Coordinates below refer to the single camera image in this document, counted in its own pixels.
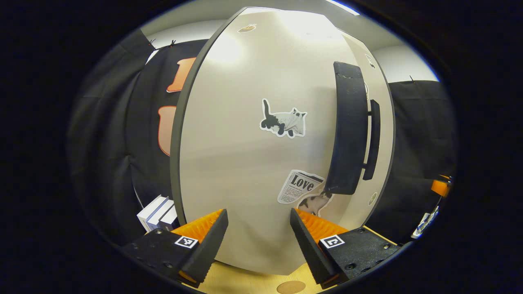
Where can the white cabinet door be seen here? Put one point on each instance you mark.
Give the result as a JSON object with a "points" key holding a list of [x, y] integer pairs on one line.
{"points": [[245, 163], [385, 122]]}

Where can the grey blue book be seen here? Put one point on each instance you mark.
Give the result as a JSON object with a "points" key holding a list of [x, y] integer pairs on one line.
{"points": [[161, 214]]}

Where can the round brown coaster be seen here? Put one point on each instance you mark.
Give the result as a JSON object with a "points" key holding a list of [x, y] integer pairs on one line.
{"points": [[291, 287]]}

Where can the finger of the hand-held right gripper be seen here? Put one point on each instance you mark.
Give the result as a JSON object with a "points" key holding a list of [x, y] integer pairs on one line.
{"points": [[440, 187]]}

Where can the black backdrop cloth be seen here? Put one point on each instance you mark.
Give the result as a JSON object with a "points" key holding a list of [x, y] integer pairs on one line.
{"points": [[106, 143]]}

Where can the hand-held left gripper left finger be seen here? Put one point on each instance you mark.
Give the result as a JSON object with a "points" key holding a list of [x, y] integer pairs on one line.
{"points": [[206, 249]]}

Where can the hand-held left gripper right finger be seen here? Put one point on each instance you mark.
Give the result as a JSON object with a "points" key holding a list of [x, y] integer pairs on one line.
{"points": [[310, 249]]}

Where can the white book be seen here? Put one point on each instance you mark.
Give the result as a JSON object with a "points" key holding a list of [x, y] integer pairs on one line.
{"points": [[149, 210]]}

